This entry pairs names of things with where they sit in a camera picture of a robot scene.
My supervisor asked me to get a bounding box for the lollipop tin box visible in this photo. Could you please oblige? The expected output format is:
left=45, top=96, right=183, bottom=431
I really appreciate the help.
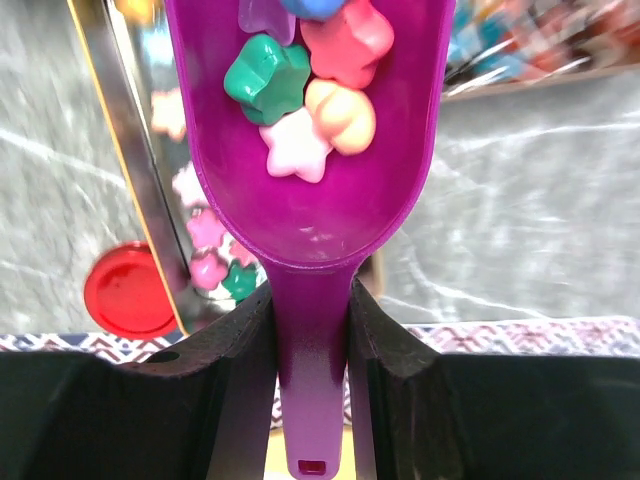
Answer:
left=443, top=1, right=639, bottom=101

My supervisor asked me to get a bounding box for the patterned placemat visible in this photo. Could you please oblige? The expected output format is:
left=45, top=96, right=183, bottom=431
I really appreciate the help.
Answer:
left=1, top=316, right=639, bottom=363

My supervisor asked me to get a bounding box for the pastel star candy tin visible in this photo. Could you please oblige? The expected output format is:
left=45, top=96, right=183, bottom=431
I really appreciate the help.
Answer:
left=65, top=0, right=386, bottom=336

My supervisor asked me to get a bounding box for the red jar lid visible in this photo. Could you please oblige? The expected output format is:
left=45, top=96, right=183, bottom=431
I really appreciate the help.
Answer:
left=84, top=241, right=178, bottom=340

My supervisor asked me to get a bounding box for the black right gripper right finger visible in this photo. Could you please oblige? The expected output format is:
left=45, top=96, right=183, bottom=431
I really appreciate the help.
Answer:
left=348, top=282, right=639, bottom=479

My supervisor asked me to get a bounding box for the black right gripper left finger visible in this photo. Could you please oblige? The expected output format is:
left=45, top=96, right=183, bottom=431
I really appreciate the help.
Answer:
left=1, top=286, right=276, bottom=479

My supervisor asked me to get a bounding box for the purple plastic scoop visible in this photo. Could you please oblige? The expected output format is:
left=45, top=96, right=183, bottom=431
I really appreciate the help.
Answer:
left=166, top=1, right=455, bottom=479

